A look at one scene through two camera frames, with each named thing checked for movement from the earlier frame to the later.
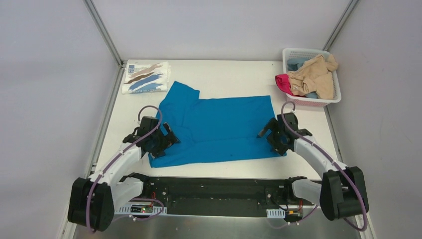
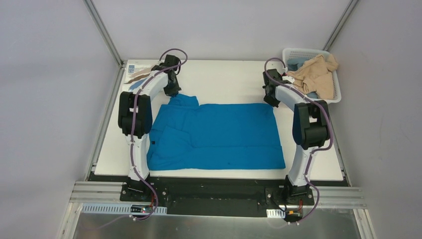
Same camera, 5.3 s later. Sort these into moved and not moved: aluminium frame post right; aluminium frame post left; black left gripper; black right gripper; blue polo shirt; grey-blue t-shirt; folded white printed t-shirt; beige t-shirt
Moved: black left gripper; black right gripper; blue polo shirt
Not moved: aluminium frame post left; beige t-shirt; grey-blue t-shirt; aluminium frame post right; folded white printed t-shirt
